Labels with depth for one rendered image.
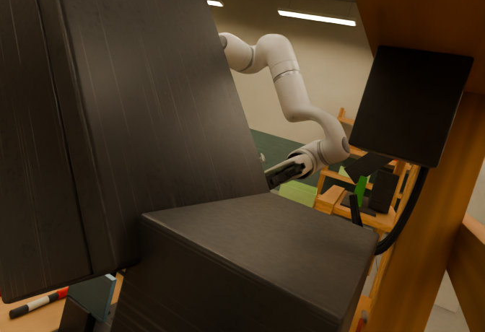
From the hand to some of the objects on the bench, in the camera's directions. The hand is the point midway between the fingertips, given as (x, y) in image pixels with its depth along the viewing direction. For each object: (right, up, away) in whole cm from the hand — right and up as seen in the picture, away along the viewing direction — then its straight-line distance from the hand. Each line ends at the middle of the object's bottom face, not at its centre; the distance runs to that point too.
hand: (270, 182), depth 77 cm
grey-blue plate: (-35, -25, -22) cm, 48 cm away
